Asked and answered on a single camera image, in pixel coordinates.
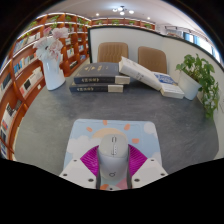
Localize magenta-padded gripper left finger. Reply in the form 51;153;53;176
59;145;101;190

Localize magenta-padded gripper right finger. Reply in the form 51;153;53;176
127;144;169;190

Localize white computer mouse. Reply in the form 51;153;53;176
96;134;130;185

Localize cloud and sun mouse pad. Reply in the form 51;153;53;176
63;118;163;191

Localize white book with blue cover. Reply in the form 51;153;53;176
153;72;185;100

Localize white jug vase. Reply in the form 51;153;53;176
41;58;67;92

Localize thick white book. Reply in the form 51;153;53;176
118;56;163;92

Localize green plant in white pot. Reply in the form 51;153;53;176
175;53;221;120

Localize orange wooden bookshelf unit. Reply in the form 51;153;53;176
0;12;156;161

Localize brown upholstered chair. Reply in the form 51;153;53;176
97;41;129;64
137;45;168;75

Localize pink and white flower bouquet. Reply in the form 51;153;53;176
33;26;70;63

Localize ceiling lights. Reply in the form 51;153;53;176
94;5;136;18

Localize window with dark frame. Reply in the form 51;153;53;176
166;28;223;63

